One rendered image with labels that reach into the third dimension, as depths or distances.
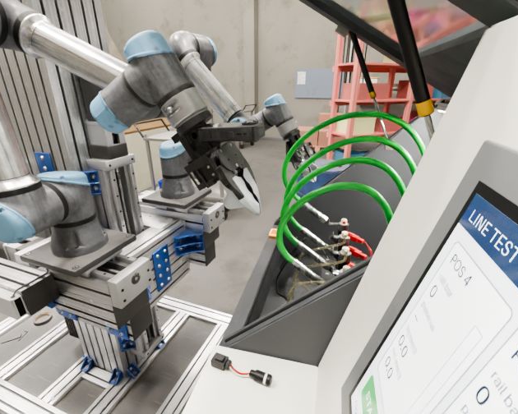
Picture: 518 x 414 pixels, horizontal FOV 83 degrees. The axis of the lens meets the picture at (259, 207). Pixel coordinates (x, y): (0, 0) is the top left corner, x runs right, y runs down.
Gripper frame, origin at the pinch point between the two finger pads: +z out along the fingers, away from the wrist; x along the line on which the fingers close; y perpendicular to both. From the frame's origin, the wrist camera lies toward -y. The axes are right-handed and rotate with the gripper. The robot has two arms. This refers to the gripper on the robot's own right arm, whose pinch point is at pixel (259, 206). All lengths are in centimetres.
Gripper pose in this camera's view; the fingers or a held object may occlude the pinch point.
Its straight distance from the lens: 56.1
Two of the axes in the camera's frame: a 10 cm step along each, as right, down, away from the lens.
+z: 5.2, 8.2, 2.2
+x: -3.6, 4.4, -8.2
